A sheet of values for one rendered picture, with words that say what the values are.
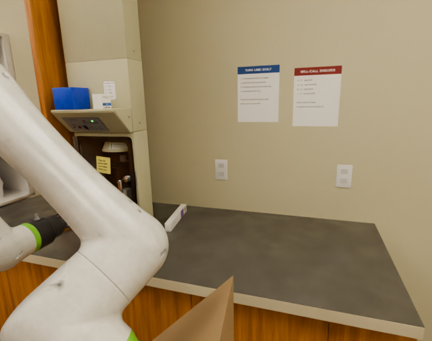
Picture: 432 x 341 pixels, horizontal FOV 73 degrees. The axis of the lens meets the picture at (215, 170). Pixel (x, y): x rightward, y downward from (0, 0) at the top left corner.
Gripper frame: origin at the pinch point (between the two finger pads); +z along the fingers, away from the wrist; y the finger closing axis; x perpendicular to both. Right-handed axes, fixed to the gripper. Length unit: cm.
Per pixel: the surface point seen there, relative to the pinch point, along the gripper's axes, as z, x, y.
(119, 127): 18.6, -29.3, -1.9
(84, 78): 23, -49, 18
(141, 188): 26.4, -1.0, -6.1
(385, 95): 66, -43, -109
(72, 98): 12.7, -40.9, 15.5
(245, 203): 67, 15, -46
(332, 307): -5, 18, -88
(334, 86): 66, -47, -87
